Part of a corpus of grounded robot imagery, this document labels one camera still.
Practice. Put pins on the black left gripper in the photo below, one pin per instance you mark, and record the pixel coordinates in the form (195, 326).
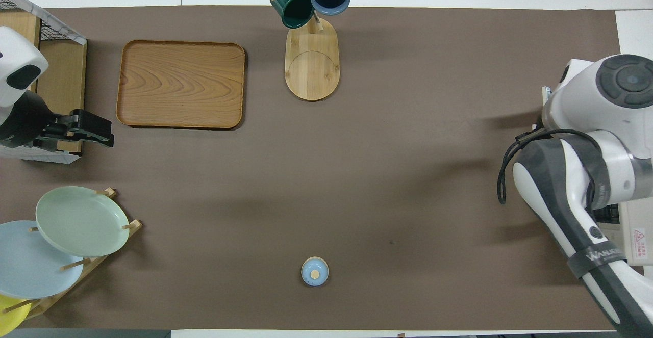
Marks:
(92, 126)

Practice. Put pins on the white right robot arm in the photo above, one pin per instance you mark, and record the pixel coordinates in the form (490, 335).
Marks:
(586, 124)

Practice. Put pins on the cream toaster oven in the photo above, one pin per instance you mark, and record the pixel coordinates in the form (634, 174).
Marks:
(637, 226)

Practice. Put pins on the white marble-pattern liner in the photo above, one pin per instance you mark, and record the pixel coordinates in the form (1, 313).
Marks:
(51, 157)

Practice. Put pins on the light wooden box shelf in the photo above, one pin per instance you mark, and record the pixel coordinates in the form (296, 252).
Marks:
(61, 73)

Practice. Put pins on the pale green racked plate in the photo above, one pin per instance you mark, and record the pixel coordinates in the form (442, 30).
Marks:
(81, 220)

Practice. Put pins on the square wooden tray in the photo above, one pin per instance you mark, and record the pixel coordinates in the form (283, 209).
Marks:
(181, 83)

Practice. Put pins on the wooden plate rack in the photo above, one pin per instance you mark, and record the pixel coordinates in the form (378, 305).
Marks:
(97, 262)

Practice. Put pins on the light blue racked plate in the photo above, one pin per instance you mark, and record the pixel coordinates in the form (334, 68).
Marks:
(30, 266)

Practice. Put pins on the yellow racked plate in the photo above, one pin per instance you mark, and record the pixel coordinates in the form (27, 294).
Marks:
(10, 312)

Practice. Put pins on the wooden mug tree stand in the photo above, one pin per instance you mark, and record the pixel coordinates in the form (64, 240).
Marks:
(311, 68)

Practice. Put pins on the dark green mug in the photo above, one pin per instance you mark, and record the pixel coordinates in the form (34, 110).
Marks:
(293, 6)

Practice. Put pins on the small blue lid wooden knob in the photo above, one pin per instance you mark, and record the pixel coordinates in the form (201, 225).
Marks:
(315, 271)

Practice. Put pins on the brown table mat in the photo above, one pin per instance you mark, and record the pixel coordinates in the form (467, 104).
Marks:
(382, 175)

